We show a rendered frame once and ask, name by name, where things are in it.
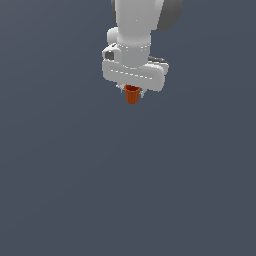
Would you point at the small orange ribbed cup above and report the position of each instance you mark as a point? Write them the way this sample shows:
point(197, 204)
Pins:
point(132, 94)

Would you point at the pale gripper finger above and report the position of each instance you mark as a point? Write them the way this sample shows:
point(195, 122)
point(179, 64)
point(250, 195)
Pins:
point(121, 88)
point(141, 93)

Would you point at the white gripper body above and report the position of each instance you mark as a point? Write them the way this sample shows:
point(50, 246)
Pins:
point(133, 75)

